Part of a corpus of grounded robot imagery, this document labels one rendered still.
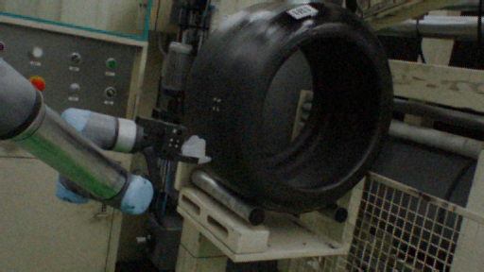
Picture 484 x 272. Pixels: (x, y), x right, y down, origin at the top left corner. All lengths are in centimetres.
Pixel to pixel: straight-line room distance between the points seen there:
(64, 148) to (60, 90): 91
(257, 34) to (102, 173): 48
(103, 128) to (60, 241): 82
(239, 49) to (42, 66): 78
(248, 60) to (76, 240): 100
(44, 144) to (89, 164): 10
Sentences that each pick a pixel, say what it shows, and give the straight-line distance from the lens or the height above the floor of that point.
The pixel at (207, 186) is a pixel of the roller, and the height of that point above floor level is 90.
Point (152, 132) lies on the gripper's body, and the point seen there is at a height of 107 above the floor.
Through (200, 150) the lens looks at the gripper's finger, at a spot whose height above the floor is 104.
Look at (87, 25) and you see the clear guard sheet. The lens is 171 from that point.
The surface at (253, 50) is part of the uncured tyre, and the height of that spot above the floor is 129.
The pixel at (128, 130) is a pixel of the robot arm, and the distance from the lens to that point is 109.
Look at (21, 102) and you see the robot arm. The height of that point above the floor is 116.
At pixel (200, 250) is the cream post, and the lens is 163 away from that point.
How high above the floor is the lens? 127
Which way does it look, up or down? 9 degrees down
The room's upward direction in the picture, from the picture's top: 10 degrees clockwise
